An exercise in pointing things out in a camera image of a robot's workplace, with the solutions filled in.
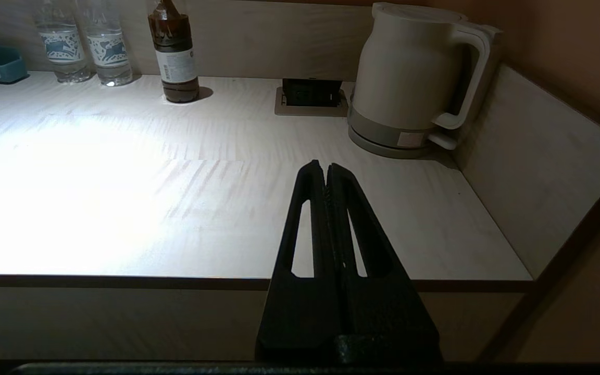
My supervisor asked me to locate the dark drink bottle barcode label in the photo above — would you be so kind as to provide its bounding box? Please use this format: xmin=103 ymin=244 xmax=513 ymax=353
xmin=147 ymin=0 xmax=201 ymax=104

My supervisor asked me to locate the clear water bottle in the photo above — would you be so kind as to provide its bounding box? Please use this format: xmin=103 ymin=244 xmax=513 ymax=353
xmin=78 ymin=0 xmax=134 ymax=88
xmin=33 ymin=0 xmax=93 ymax=84

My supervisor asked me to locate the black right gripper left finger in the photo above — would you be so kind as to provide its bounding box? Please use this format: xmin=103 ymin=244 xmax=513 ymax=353
xmin=255 ymin=159 xmax=344 ymax=364

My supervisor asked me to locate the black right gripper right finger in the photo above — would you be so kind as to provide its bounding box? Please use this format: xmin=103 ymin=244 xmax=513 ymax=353
xmin=325 ymin=162 xmax=442 ymax=364

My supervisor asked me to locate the white electric kettle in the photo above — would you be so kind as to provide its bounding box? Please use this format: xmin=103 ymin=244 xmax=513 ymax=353
xmin=352 ymin=2 xmax=504 ymax=152

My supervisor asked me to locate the recessed black power socket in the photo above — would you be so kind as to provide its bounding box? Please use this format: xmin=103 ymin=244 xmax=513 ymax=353
xmin=274 ymin=78 xmax=351 ymax=118

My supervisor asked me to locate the grey kettle base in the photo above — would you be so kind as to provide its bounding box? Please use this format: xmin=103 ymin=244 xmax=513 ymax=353
xmin=347 ymin=107 xmax=460 ymax=160

